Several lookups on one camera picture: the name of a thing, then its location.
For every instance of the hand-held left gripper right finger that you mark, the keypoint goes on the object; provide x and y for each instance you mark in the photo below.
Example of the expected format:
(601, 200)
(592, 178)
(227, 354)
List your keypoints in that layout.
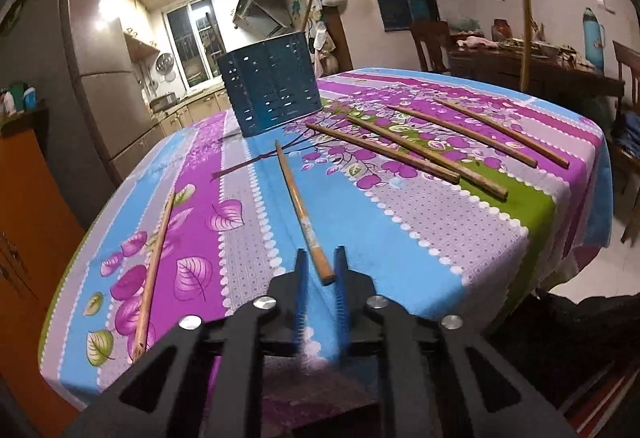
(341, 303)

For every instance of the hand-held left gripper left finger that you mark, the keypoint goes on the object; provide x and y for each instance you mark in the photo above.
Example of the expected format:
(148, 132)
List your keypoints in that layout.
(301, 298)

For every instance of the wooden chopstick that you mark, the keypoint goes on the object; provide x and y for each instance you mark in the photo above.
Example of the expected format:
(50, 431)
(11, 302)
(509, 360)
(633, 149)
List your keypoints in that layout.
(427, 157)
(300, 208)
(152, 268)
(462, 134)
(526, 33)
(382, 152)
(502, 132)

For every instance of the blue perforated utensil holder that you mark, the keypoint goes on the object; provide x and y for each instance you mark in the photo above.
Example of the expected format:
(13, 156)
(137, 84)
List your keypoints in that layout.
(270, 83)

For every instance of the floral striped tablecloth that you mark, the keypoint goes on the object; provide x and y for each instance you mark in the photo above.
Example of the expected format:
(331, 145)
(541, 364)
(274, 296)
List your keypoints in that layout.
(400, 243)

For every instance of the cream kitchen base cabinets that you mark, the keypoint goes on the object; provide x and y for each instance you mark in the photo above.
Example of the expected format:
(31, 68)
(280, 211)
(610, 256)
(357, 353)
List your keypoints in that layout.
(200, 110)

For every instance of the steel cooking pot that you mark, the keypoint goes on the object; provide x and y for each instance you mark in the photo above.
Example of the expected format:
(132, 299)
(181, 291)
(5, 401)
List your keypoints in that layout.
(163, 102)

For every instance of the hanging kitchen towels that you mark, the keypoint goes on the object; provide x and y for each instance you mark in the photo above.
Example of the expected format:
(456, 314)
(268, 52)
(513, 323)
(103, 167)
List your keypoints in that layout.
(320, 43)

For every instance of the hanging round strainer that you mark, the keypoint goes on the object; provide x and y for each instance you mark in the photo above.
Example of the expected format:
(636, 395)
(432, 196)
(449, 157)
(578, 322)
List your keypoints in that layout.
(165, 68)

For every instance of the dark wooden chair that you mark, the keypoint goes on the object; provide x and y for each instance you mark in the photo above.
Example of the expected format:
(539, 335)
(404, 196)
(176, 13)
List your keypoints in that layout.
(430, 45)
(627, 68)

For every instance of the kitchen window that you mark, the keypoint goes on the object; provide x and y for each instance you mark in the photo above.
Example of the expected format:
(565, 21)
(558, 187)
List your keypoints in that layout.
(195, 43)

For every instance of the orange wooden cabinet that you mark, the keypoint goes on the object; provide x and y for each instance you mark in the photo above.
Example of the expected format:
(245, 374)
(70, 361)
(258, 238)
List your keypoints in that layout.
(30, 218)

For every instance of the steel range hood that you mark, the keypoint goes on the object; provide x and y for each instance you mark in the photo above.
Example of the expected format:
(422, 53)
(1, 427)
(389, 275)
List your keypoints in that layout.
(260, 15)

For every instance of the pink cloth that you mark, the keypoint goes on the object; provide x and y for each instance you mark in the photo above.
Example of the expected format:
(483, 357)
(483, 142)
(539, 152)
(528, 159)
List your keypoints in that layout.
(475, 43)

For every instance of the grey refrigerator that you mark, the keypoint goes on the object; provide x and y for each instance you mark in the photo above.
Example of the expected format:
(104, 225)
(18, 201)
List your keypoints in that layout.
(75, 83)

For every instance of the dark wooden dining table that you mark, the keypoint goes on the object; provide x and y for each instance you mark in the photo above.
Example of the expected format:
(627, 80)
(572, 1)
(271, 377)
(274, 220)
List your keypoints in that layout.
(560, 78)

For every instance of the dark blue cloth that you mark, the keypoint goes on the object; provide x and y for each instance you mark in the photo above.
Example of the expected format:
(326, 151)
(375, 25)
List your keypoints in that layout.
(627, 133)

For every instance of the blue lidded jar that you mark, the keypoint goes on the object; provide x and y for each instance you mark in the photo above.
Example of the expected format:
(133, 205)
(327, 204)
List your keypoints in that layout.
(30, 99)

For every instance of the white plastic bottle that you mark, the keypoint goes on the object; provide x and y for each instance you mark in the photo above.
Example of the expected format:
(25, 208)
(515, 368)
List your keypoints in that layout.
(7, 102)

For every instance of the blue thermos flask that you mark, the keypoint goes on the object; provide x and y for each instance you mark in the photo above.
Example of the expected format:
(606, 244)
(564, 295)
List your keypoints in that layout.
(594, 38)

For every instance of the cream wall cupboards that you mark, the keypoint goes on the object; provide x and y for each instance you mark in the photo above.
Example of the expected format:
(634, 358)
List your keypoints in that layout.
(137, 28)

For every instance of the white wall socket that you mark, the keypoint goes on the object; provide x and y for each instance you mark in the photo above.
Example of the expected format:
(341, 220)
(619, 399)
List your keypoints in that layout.
(604, 4)

